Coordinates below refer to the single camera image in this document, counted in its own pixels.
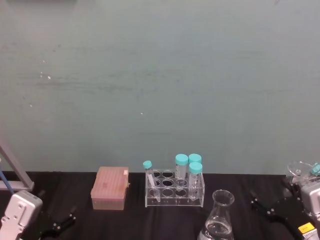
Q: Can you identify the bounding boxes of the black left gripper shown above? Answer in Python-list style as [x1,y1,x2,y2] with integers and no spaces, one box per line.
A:
[21,189,77,240]

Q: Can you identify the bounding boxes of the blue cable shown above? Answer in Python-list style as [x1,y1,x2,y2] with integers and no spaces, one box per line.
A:
[0,169,15,195]

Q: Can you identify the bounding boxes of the pink pipette tip box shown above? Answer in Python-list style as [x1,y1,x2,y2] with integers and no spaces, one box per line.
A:
[90,166,131,211]

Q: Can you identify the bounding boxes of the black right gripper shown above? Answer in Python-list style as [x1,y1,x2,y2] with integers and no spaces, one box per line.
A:
[249,178,320,240]

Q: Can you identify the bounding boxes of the slim tube with teal cap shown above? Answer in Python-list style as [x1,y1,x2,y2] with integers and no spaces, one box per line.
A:
[142,160,162,203]

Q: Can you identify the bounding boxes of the wide tube with teal cap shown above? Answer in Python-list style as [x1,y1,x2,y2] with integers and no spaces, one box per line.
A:
[188,153,203,166]
[174,153,189,192]
[188,161,204,202]

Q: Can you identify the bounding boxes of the grey metal frame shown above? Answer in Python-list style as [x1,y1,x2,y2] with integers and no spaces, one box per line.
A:
[0,142,35,192]

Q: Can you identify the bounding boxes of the clear glass conical flask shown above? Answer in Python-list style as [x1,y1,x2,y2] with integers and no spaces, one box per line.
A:
[197,189,236,240]

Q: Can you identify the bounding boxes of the clear acrylic tube rack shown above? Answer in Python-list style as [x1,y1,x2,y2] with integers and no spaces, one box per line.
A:
[144,168,206,209]

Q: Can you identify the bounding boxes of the black table cloth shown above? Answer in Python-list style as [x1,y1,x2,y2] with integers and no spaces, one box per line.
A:
[0,170,320,240]

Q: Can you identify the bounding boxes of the clear glass funnel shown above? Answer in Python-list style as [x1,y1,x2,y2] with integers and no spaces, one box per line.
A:
[286,161,314,186]

